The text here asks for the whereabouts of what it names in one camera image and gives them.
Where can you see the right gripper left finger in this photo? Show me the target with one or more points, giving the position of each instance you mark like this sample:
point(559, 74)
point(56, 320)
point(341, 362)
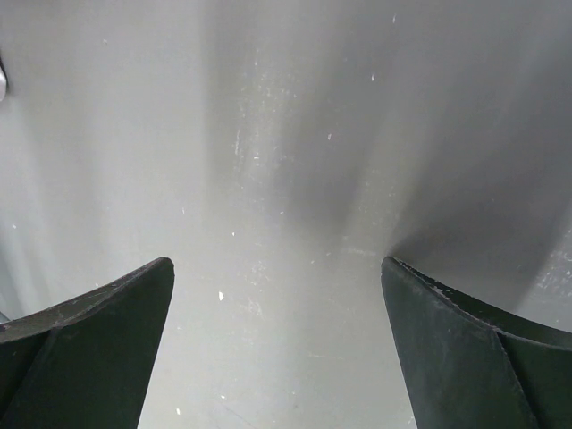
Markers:
point(87, 362)

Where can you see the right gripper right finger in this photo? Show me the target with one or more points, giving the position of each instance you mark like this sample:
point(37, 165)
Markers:
point(468, 364)

